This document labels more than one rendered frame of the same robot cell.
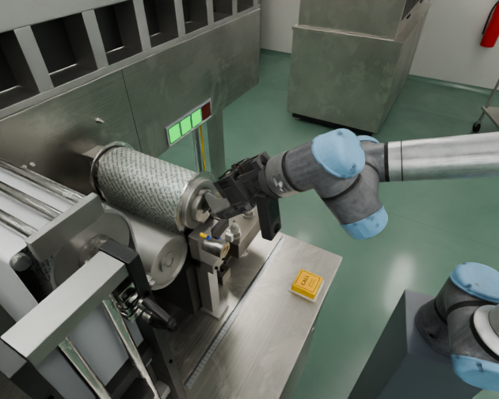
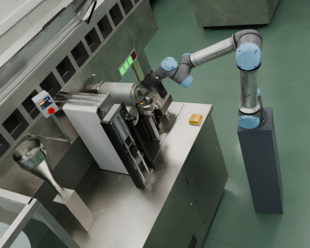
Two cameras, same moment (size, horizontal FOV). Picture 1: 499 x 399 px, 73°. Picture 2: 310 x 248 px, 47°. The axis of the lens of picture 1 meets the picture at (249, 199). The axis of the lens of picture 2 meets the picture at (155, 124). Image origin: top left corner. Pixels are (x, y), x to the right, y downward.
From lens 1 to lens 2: 144 cm
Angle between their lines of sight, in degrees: 9
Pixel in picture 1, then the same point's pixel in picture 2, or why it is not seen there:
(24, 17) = (68, 50)
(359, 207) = (180, 77)
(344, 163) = (169, 67)
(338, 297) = not seen: hidden behind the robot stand
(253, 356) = (175, 148)
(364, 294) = not seen: hidden behind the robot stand
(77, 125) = (87, 78)
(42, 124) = (78, 81)
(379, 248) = (274, 106)
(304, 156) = (160, 67)
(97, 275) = (115, 107)
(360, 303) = not seen: hidden behind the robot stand
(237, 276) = (165, 125)
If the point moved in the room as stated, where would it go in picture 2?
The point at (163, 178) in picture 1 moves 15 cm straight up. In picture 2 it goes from (123, 88) to (113, 68)
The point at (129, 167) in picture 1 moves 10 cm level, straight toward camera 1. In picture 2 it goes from (110, 88) to (116, 95)
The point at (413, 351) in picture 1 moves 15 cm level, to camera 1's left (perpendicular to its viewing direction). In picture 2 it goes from (239, 130) to (215, 136)
